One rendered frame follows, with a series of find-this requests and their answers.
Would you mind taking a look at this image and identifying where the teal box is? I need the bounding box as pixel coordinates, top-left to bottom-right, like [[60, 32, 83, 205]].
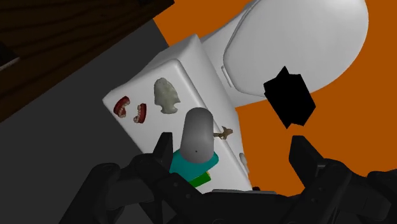
[[168, 148, 219, 183]]

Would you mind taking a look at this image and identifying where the grey rounded cylinder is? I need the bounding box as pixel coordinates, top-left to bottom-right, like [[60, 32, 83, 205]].
[[180, 107, 215, 164]]

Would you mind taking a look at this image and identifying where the green box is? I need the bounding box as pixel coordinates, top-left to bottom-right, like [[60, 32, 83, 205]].
[[188, 172, 212, 188]]

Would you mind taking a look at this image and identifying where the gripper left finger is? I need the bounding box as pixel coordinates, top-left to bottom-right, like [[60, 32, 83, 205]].
[[59, 131, 215, 224]]

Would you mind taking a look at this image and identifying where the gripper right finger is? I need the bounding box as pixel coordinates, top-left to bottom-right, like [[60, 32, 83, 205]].
[[286, 134, 397, 224]]

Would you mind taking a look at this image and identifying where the red denture half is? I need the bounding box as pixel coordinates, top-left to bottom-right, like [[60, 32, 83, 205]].
[[113, 95, 131, 119], [133, 103, 148, 124]]

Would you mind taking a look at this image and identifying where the grey stone arrowhead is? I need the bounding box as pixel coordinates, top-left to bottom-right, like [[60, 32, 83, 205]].
[[153, 77, 181, 115]]

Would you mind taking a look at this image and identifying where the small brown figure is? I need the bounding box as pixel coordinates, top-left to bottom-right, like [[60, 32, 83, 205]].
[[213, 125, 233, 141]]

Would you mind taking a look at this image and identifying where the black angular block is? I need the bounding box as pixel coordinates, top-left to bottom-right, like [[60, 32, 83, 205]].
[[263, 66, 317, 130]]

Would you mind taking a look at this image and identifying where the dark wooden cabinet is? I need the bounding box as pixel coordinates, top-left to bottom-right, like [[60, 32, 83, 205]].
[[0, 0, 176, 123]]

